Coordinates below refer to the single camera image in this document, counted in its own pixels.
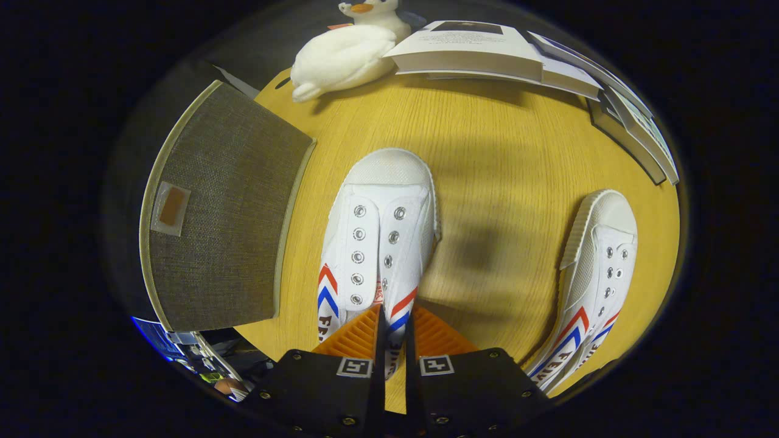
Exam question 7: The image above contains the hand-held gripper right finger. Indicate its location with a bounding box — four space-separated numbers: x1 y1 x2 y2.
404 304 551 438

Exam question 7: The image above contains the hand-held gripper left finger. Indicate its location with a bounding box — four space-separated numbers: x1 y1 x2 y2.
248 304 388 438

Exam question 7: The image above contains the white canvas shoe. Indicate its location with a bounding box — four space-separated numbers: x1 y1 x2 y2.
526 189 638 395
316 148 441 381

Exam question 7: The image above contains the grey fabric storage box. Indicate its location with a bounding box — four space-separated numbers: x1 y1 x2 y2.
139 79 317 333

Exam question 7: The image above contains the white stand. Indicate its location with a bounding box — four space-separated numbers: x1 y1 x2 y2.
183 332 247 396

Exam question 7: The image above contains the dark cover book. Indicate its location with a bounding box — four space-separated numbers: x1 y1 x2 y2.
587 97 667 186

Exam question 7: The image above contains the white duck plush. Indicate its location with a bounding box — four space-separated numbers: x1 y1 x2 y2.
290 24 399 103

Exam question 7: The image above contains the pale landscape cover book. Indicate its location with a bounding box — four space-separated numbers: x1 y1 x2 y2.
599 85 680 186

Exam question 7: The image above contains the plain white book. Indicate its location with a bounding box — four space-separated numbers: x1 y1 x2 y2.
426 58 603 101

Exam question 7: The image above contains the white book with dark portrait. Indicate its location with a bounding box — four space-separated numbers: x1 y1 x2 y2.
383 20 545 83

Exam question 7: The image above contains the blue cover book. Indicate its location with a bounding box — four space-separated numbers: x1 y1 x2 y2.
526 30 655 119

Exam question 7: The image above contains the blue-grey penguin plush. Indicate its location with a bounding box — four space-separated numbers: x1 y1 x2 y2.
338 0 421 43

